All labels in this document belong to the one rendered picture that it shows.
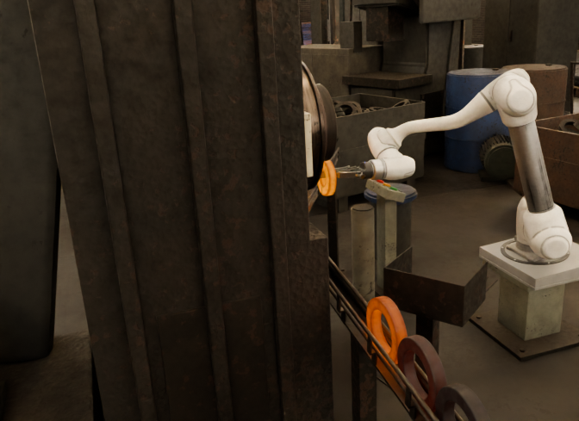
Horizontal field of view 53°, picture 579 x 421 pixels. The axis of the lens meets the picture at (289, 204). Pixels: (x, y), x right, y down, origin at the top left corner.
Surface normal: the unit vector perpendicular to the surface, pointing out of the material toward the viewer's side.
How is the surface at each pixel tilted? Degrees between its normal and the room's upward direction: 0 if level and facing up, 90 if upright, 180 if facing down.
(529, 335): 90
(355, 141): 90
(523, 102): 85
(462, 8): 90
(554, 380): 0
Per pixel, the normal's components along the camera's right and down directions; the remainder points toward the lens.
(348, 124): 0.55, 0.24
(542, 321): 0.31, 0.29
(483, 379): -0.06, -0.94
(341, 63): -0.78, 0.24
